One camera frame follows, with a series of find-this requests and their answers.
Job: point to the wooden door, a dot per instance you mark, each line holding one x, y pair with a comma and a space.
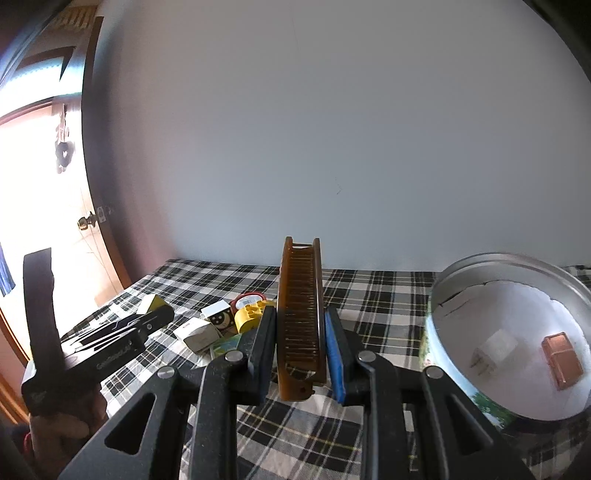
55, 267

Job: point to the white paper lining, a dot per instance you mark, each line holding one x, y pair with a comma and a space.
521, 314

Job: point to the white box with moon face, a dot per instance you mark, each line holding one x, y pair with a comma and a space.
218, 317

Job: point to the copper coloured box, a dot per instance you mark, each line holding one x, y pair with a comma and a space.
562, 362

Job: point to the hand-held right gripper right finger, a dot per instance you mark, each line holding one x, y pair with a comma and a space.
334, 350

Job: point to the blue cloth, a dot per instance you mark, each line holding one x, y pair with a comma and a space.
4, 272

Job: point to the round metal tin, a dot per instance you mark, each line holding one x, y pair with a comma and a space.
443, 369

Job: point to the hanging door ornament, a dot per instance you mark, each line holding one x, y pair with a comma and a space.
62, 150

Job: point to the box with red label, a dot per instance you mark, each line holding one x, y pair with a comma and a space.
201, 337

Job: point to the green printed block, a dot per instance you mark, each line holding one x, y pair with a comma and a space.
228, 345

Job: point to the small white box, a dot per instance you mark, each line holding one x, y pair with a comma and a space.
496, 350

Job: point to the yellow toy block with face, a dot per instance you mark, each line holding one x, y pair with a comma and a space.
251, 317

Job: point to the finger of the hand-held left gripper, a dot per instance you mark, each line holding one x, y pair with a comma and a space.
154, 318
104, 328

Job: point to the red and white round lid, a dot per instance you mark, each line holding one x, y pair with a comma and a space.
247, 299

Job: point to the person's left hand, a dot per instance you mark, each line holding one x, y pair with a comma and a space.
64, 424

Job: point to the brown hair comb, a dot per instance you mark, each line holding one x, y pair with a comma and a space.
299, 323

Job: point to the small yellow block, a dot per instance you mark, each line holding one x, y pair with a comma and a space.
154, 302

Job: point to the round door knob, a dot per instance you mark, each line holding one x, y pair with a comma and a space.
85, 221

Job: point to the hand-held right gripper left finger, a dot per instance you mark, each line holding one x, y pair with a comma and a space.
258, 350

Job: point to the black and white plaid cloth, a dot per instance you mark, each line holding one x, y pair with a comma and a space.
378, 300

